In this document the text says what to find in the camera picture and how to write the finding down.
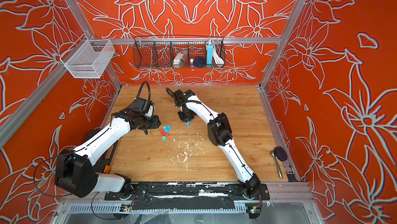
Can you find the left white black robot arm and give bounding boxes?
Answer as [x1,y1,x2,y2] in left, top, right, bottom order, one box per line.
[54,81,161,199]

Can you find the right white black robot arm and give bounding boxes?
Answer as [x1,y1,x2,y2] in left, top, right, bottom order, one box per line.
[166,88,263,199]

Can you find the cluster of coloured stamp caps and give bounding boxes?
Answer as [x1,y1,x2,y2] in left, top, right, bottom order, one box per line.
[159,126,171,141]

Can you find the dark blue round object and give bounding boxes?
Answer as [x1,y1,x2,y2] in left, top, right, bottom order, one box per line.
[193,56,206,68]

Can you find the silver pouch in basket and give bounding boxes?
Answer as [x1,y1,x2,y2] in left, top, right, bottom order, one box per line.
[173,50,188,68]

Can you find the light blue box in basket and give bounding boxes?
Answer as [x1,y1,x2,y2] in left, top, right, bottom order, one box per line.
[206,43,214,68]

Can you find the metal spoon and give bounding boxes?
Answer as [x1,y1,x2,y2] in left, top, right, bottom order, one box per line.
[270,150,283,179]

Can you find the dark blue round pad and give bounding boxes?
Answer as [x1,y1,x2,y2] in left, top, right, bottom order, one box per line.
[274,146,288,162]

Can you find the white cable in basket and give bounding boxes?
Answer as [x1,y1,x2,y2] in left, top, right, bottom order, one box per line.
[212,49,225,66]

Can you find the black wire wall basket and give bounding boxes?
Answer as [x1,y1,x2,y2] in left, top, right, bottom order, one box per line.
[132,35,226,69]

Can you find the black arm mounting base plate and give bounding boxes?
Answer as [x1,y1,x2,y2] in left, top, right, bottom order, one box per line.
[104,182,270,213]

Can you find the white wire mesh basket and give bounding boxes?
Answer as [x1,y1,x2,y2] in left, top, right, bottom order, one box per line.
[62,40,115,79]

